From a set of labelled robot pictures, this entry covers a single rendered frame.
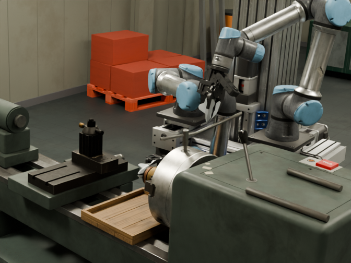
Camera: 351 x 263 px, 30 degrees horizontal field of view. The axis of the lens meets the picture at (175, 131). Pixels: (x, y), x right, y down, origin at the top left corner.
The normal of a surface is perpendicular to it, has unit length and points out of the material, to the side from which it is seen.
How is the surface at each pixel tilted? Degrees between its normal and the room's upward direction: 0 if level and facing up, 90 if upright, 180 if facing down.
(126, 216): 0
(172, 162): 33
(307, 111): 97
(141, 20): 90
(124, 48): 90
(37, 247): 0
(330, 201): 0
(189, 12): 90
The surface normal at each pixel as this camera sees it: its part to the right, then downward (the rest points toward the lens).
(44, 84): 0.82, 0.22
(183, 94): -0.88, 0.09
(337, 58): -0.57, 0.23
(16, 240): 0.06, -0.95
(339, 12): 0.40, 0.19
